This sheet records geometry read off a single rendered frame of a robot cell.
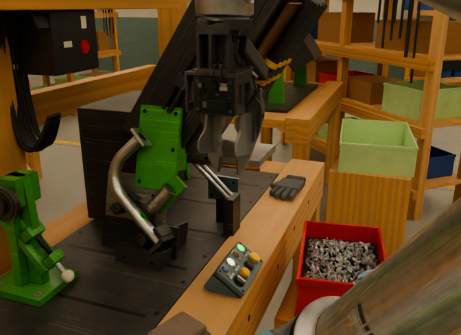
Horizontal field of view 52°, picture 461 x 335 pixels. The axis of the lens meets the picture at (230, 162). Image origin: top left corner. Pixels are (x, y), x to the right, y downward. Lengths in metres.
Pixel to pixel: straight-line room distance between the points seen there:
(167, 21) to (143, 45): 9.49
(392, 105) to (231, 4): 3.26
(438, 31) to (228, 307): 2.70
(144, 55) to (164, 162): 10.34
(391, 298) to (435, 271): 0.05
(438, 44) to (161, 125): 2.53
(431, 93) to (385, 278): 3.10
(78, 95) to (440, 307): 1.36
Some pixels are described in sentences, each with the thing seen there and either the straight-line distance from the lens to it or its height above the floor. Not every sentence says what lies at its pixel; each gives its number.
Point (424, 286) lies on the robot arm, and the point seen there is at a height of 1.32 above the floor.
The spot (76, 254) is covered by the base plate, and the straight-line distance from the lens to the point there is 1.30.
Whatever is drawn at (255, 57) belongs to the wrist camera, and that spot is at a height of 1.44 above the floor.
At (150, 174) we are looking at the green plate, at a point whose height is 1.11.
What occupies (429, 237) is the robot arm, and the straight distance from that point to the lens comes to 0.36.
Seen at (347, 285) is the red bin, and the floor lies 0.92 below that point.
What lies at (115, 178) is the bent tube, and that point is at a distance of 1.21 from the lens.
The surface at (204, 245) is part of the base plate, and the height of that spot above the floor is 0.90.
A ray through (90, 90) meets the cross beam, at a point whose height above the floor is 1.25.
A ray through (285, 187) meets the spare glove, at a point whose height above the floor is 0.92.
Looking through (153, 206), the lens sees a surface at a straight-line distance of 1.16.
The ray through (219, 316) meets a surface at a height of 0.90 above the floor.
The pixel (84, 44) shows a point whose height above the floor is 1.41.
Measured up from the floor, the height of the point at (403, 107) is 0.80.
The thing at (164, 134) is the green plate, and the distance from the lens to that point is 1.18.
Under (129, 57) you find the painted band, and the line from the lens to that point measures 11.69.
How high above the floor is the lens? 1.51
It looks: 18 degrees down
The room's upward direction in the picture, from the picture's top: straight up
